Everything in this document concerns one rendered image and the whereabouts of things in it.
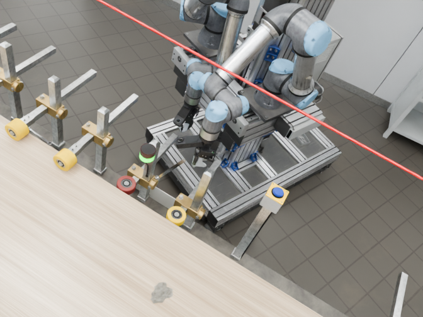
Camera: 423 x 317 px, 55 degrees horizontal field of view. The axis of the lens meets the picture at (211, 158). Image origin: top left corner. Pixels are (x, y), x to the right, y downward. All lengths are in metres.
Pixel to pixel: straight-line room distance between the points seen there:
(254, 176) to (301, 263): 0.67
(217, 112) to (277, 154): 1.64
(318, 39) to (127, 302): 1.14
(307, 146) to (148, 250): 1.93
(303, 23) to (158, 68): 2.32
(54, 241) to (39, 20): 2.80
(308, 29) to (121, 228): 1.02
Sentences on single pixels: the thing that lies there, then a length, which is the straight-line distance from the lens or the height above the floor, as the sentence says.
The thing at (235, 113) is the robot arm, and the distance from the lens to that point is 1.52.
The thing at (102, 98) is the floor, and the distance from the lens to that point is 3.36.
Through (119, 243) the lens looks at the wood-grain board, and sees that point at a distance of 1.61.
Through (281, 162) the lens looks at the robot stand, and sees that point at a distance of 3.01.
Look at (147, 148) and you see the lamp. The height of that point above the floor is 1.11.
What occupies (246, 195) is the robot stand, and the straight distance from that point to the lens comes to 2.69.
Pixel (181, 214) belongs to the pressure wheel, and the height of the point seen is 0.90.
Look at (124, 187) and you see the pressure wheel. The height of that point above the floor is 0.91.
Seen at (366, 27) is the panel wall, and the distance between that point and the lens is 4.05.
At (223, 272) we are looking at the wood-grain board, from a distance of 1.63.
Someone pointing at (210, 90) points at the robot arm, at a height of 1.32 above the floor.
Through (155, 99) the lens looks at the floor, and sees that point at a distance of 3.42.
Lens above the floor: 2.34
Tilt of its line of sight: 49 degrees down
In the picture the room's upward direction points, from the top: 22 degrees clockwise
